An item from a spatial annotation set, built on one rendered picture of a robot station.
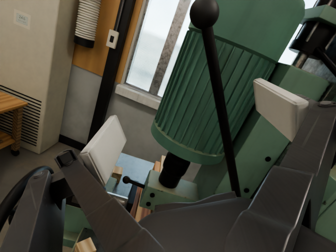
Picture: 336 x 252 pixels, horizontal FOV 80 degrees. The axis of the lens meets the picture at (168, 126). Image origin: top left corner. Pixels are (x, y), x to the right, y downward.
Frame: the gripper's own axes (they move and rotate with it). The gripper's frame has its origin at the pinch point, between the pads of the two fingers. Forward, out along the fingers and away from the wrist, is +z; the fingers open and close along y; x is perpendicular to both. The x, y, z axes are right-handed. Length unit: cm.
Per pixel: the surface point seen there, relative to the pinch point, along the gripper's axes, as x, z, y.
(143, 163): -37, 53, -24
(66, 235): -31, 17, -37
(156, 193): -25.4, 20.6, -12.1
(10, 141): -34, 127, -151
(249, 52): 1.5, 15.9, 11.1
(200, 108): -5.5, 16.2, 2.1
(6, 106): -6, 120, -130
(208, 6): 8.6, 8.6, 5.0
